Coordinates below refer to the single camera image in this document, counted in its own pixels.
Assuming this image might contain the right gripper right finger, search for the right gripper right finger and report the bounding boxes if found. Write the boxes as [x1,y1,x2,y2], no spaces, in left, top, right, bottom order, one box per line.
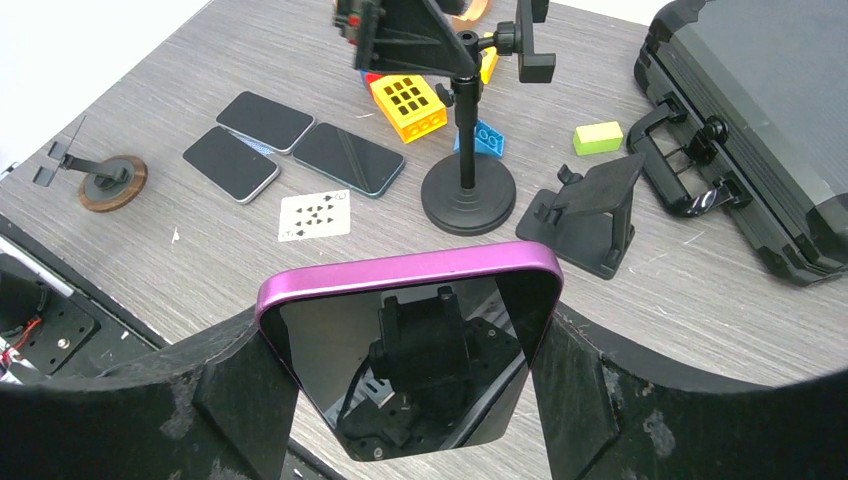
[532,311,847,479]

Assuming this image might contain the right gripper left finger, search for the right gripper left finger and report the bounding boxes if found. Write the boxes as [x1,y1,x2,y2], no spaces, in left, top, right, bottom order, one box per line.
[1,312,299,479]

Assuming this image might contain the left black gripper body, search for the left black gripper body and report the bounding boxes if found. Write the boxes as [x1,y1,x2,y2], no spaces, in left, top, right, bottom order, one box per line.
[333,0,476,77]

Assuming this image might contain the teal-edged phone black screen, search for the teal-edged phone black screen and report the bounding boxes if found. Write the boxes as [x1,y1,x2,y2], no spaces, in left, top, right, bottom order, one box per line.
[291,122,405,198]

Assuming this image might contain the silver phone black screen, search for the silver phone black screen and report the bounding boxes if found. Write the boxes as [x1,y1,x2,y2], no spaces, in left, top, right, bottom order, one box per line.
[216,91,315,154]

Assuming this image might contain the black round-base pole stand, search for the black round-base pole stand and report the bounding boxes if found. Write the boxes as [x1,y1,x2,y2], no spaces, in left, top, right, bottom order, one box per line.
[421,0,556,236]

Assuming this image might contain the purple phone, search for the purple phone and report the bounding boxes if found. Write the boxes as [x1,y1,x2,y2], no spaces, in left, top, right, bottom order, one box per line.
[255,241,563,462]

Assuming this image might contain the white-edged phone black screen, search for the white-edged phone black screen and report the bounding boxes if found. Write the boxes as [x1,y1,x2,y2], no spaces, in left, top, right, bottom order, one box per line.
[182,126,281,204]

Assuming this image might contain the black folding phone stand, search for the black folding phone stand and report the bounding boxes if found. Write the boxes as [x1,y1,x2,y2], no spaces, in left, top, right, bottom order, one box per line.
[516,154,645,280]

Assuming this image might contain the round wooden phone stand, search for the round wooden phone stand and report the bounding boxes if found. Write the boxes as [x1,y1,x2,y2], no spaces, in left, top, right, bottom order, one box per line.
[32,115,148,213]

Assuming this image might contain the yellow red blue block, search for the yellow red blue block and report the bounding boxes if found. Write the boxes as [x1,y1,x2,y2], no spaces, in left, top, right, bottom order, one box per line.
[362,72,448,144]

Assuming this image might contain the yellow curved block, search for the yellow curved block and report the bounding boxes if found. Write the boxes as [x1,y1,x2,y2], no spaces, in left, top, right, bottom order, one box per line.
[480,46,499,85]

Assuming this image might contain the small blue block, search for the small blue block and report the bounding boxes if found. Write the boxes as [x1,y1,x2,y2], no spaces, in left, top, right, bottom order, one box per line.
[474,120,505,159]

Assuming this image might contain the nine of spades card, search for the nine of spades card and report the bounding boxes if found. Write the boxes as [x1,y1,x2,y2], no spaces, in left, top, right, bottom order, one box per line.
[278,189,351,242]

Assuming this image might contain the green block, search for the green block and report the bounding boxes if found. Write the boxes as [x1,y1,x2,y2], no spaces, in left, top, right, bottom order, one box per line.
[573,121,624,156]

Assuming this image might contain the black hard case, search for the black hard case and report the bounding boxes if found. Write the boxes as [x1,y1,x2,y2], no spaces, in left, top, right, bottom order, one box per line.
[626,1,847,286]

